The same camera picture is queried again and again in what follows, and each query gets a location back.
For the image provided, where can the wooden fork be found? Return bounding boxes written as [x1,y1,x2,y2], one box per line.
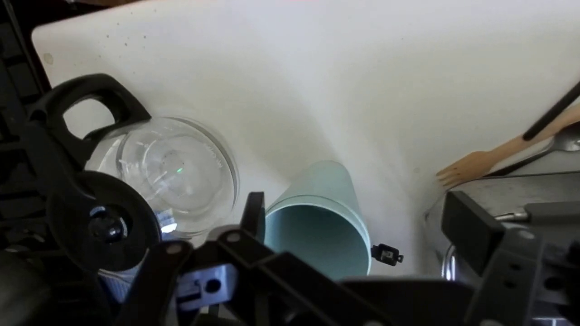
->
[437,106,580,189]

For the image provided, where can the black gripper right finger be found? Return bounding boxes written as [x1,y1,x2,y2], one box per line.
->
[442,193,580,326]

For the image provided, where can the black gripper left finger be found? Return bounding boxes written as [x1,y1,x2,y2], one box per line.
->
[114,193,388,326]

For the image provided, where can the light teal cups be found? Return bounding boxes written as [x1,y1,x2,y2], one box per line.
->
[265,162,372,280]

